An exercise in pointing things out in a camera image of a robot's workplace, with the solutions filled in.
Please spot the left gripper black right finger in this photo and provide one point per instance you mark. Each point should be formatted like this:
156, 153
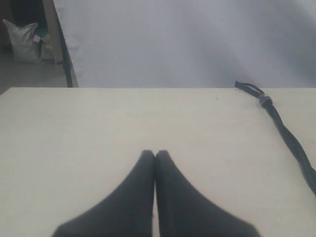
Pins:
184, 212

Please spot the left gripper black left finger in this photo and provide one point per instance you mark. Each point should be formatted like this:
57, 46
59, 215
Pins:
125, 212

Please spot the black stand pole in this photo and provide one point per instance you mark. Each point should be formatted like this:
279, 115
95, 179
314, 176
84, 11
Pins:
65, 62

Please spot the white plastic sack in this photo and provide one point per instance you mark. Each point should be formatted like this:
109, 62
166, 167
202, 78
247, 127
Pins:
25, 43

